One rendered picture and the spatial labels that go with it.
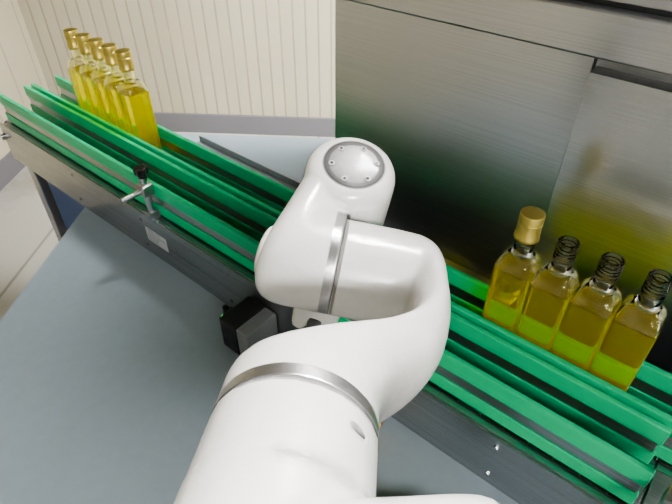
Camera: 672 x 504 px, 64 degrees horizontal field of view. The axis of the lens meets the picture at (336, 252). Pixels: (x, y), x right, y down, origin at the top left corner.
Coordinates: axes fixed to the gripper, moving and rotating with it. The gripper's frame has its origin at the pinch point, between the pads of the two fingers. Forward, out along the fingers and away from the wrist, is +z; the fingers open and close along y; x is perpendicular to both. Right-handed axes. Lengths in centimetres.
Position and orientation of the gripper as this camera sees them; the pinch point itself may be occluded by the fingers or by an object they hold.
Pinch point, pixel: (323, 318)
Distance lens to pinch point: 67.4
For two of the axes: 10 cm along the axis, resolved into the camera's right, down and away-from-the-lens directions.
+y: -3.2, 7.8, -5.4
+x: 9.4, 3.2, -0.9
